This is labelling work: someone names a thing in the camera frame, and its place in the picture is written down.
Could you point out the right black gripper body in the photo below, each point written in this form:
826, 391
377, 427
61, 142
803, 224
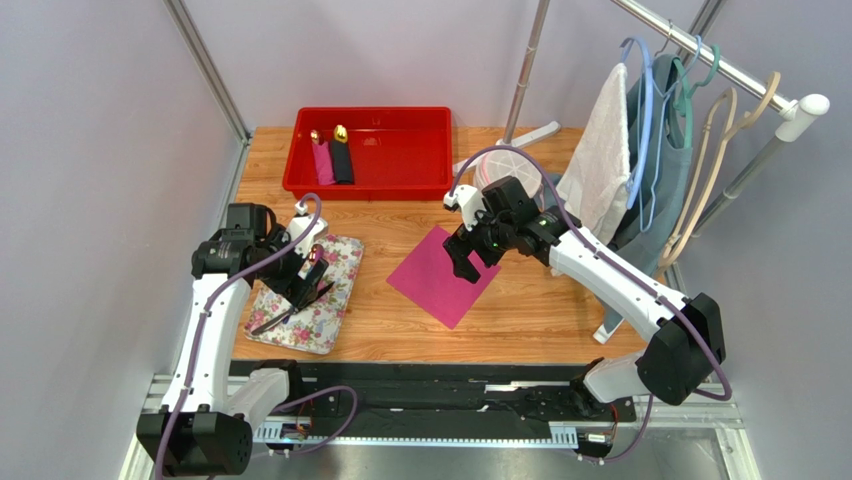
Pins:
471, 238

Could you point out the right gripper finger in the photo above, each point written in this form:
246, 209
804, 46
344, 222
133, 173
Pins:
467, 271
455, 248

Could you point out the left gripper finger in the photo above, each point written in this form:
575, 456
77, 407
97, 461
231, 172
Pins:
307, 290
285, 284

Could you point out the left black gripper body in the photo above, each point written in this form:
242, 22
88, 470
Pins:
287, 262

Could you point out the magenta paper napkin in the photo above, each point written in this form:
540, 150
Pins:
426, 278

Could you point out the iridescent purple spoon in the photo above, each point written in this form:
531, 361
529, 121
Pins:
315, 254

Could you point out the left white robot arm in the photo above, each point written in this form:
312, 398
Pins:
200, 428

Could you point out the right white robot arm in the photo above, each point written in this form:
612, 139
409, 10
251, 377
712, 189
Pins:
684, 336

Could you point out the pink rolled napkin bundle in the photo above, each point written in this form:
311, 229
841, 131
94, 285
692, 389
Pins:
323, 162

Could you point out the black rolled napkin bundle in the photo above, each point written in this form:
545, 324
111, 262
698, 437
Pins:
341, 156

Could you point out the floral tray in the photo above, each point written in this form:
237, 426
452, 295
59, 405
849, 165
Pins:
315, 328

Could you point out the white round mesh basket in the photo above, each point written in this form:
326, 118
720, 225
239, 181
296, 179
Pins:
497, 164

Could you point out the white towel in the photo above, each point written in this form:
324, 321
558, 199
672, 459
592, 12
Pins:
594, 184

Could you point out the red plastic bin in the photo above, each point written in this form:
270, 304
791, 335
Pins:
397, 153

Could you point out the beige hanger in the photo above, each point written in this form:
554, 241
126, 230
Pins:
747, 119
705, 170

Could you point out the blue-grey garment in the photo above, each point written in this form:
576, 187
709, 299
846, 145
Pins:
646, 227

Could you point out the green hanger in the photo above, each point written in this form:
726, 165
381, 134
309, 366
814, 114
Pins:
692, 86

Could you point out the blue hanger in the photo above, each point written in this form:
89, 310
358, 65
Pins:
645, 107

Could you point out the metal clothes rack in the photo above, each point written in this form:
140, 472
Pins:
797, 116

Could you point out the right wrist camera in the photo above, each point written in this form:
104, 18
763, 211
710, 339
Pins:
468, 201

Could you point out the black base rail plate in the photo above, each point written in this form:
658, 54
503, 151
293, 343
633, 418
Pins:
472, 401

